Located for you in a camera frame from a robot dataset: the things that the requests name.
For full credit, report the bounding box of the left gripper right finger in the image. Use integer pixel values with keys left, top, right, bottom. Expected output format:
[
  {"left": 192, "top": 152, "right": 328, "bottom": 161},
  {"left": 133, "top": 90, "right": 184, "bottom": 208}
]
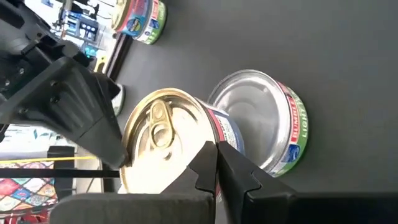
[{"left": 217, "top": 141, "right": 398, "bottom": 224}]

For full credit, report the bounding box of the rack with blue lights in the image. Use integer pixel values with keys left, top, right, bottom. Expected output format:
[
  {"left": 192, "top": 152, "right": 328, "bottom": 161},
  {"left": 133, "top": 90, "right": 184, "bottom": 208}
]
[{"left": 60, "top": 9, "right": 100, "bottom": 43}]

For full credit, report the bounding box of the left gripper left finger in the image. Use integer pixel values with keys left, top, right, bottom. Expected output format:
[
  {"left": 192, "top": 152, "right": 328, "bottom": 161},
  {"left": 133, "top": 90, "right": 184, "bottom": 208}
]
[{"left": 49, "top": 140, "right": 219, "bottom": 224}]

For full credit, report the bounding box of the colourful patchwork quilt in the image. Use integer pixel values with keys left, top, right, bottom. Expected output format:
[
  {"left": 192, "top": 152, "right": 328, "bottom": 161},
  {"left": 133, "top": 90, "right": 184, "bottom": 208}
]
[{"left": 0, "top": 161, "right": 58, "bottom": 215}]

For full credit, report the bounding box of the black table mat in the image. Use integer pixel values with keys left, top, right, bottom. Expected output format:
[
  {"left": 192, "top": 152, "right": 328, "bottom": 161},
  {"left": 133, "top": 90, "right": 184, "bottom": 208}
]
[{"left": 102, "top": 0, "right": 398, "bottom": 224}]

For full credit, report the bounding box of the black frame post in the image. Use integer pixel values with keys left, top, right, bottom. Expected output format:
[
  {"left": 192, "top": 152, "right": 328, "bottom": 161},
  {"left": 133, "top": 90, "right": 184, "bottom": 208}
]
[{"left": 0, "top": 169, "right": 121, "bottom": 179}]

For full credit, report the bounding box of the salmon can blue label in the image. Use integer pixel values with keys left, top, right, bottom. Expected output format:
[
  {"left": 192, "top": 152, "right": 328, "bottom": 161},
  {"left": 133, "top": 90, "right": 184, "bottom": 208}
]
[
  {"left": 119, "top": 87, "right": 247, "bottom": 195},
  {"left": 111, "top": 0, "right": 156, "bottom": 37}
]

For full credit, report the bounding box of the yellow cable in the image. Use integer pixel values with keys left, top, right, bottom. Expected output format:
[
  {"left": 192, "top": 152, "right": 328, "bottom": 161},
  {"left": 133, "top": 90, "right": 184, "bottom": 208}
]
[{"left": 0, "top": 155, "right": 98, "bottom": 165}]

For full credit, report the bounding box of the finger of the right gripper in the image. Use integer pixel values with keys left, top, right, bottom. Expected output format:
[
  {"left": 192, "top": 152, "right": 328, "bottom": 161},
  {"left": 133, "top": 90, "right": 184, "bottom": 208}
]
[
  {"left": 0, "top": 57, "right": 129, "bottom": 170},
  {"left": 93, "top": 72, "right": 122, "bottom": 102}
]

